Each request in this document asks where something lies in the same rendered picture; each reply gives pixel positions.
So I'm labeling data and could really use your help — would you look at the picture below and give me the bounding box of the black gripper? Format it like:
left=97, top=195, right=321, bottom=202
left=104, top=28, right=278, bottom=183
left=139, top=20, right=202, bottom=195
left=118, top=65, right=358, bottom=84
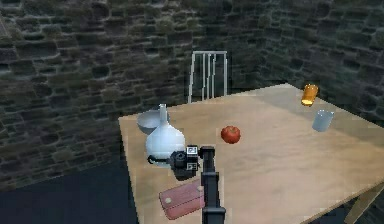
left=146, top=150, right=188, bottom=178

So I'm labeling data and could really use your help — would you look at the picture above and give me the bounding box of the white round long-necked vase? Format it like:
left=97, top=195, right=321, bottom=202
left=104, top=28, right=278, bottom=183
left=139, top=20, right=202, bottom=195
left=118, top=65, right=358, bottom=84
left=145, top=103, right=186, bottom=166

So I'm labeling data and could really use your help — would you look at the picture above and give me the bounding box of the grey bowl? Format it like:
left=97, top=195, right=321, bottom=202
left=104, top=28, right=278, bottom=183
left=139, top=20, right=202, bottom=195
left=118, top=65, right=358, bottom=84
left=136, top=109, right=171, bottom=136

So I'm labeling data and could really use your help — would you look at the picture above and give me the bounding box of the pink flat wallet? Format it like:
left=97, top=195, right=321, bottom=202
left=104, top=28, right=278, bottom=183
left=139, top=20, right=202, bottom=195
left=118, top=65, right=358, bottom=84
left=158, top=178, right=206, bottom=221

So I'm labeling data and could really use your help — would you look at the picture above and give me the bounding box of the red apple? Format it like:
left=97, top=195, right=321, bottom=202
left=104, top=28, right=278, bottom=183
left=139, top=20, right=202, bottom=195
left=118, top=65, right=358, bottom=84
left=220, top=125, right=242, bottom=145

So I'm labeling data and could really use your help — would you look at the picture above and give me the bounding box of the white metal chair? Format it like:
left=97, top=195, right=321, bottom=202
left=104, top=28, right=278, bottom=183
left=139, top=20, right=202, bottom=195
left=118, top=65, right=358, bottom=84
left=187, top=50, right=229, bottom=104

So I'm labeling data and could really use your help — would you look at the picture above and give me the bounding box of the light wooden table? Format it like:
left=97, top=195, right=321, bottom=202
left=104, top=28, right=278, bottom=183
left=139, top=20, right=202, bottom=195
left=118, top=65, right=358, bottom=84
left=118, top=82, right=384, bottom=224

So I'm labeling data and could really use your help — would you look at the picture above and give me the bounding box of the orange cup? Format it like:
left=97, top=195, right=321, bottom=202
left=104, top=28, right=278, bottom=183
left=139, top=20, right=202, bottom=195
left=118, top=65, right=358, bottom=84
left=300, top=83, right=320, bottom=108

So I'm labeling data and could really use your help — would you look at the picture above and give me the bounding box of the pale blue cup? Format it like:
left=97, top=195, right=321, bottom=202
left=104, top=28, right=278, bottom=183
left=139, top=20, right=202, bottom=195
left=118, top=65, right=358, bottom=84
left=311, top=109, right=335, bottom=133

